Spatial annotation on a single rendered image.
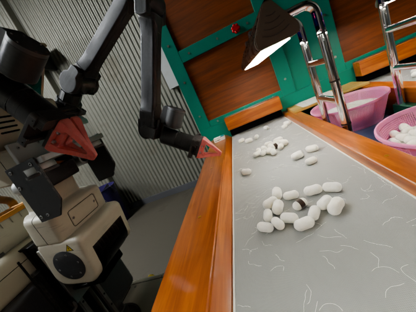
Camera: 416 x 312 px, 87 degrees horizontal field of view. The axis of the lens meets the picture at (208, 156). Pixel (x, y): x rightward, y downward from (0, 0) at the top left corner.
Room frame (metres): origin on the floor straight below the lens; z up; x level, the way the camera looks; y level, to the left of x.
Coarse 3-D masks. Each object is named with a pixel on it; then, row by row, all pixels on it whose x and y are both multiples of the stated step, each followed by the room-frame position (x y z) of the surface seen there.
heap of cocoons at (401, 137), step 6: (402, 126) 0.49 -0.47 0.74; (408, 126) 0.48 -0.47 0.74; (414, 126) 0.47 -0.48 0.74; (390, 132) 0.49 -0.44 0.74; (396, 132) 0.48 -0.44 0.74; (402, 132) 0.47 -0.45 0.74; (408, 132) 0.46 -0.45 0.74; (414, 132) 0.45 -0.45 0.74; (390, 138) 0.46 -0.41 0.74; (396, 138) 0.46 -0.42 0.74; (402, 138) 0.45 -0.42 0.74; (408, 138) 0.43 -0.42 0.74; (414, 138) 0.42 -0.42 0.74; (414, 144) 0.40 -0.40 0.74
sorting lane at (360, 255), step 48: (240, 144) 0.99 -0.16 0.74; (288, 144) 0.72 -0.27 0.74; (240, 192) 0.54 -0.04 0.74; (336, 192) 0.37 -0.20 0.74; (384, 192) 0.31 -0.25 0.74; (240, 240) 0.36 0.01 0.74; (288, 240) 0.30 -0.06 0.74; (336, 240) 0.26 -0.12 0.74; (384, 240) 0.23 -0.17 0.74; (240, 288) 0.26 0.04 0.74; (288, 288) 0.23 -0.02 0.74; (336, 288) 0.20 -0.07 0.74; (384, 288) 0.18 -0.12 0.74
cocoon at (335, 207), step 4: (332, 200) 0.32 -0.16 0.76; (336, 200) 0.32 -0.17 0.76; (340, 200) 0.32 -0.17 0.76; (328, 204) 0.32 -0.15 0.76; (332, 204) 0.31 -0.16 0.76; (336, 204) 0.31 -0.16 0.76; (340, 204) 0.31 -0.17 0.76; (344, 204) 0.32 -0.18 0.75; (328, 208) 0.31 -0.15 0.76; (332, 208) 0.31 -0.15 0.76; (336, 208) 0.31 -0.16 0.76; (340, 208) 0.31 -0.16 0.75; (332, 212) 0.31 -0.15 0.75; (336, 212) 0.30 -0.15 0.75; (340, 212) 0.31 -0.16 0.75
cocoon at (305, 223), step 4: (308, 216) 0.31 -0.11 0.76; (296, 220) 0.32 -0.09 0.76; (300, 220) 0.31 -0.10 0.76; (304, 220) 0.31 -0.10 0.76; (308, 220) 0.31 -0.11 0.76; (312, 220) 0.31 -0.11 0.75; (296, 224) 0.31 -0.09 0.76; (300, 224) 0.31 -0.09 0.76; (304, 224) 0.31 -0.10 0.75; (308, 224) 0.30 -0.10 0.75; (312, 224) 0.30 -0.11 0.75; (296, 228) 0.31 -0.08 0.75; (300, 228) 0.31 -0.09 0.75; (304, 228) 0.30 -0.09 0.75; (308, 228) 0.31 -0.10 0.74
